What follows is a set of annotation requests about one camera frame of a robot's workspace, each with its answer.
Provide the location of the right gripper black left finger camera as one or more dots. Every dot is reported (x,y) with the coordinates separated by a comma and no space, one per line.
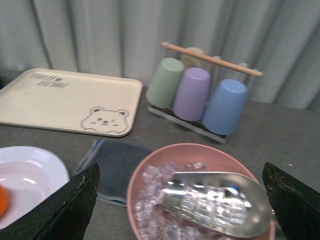
(64,215)

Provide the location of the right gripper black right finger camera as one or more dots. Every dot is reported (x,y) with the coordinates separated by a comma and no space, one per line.
(296,205)

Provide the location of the white ridged plate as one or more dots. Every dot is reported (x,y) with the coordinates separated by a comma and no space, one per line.
(29,175)

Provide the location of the orange mandarin fruit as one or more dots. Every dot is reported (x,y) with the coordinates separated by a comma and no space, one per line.
(4,200)

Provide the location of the metal ice scoop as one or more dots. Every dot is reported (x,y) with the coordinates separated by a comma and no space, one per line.
(225,202)

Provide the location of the grey blue-edged cloth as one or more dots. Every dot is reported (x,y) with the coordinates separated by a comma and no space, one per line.
(117,162)

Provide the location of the pink bowl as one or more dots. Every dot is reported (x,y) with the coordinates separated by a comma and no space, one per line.
(179,154)

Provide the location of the clear fake ice cubes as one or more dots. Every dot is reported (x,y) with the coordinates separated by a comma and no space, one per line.
(153,223)

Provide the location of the cream bear serving tray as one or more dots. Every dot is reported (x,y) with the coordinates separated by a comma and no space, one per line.
(71,102)

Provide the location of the blue plastic cup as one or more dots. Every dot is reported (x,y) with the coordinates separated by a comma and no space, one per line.
(225,107)

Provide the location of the purple plastic cup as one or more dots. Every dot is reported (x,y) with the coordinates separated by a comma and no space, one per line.
(192,94)

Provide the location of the green plastic cup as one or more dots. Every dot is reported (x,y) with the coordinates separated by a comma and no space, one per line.
(162,89)

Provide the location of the white curtain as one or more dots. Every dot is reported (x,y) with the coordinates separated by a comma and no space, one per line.
(122,38)

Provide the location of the cup rack with wooden handle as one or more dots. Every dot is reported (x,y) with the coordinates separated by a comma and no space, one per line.
(219,70)

